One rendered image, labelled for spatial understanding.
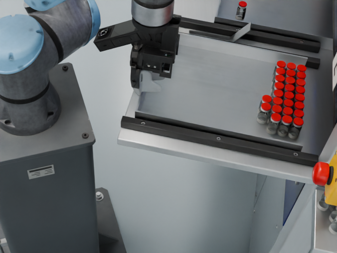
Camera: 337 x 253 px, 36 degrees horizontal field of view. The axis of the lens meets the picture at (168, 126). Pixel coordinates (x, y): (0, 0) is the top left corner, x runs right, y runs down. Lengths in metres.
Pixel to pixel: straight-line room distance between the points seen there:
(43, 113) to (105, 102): 1.14
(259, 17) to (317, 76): 0.23
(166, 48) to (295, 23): 0.49
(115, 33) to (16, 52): 0.19
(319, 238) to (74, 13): 0.66
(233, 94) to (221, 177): 0.96
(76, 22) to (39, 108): 0.20
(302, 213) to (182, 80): 0.38
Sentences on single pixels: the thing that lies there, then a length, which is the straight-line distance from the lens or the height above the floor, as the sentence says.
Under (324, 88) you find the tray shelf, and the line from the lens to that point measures 1.24.
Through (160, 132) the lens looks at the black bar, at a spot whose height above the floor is 0.89.
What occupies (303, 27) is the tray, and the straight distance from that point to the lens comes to 1.37.
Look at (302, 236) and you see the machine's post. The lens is 1.23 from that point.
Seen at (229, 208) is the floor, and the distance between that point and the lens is 2.02.
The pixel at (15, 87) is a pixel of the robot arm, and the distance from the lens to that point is 1.10.
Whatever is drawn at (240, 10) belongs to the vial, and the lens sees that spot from 1.32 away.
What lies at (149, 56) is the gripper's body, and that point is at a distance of 0.97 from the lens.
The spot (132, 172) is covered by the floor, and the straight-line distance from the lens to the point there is 2.06.
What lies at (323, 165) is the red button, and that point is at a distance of 0.92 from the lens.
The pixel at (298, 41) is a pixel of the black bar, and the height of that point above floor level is 0.90.
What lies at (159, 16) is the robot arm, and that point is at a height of 1.14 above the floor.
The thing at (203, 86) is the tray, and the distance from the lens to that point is 1.16.
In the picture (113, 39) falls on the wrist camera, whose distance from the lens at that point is 0.99.
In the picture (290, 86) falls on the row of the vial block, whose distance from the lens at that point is 1.14.
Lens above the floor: 1.72
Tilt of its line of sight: 51 degrees down
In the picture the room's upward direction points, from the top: 7 degrees clockwise
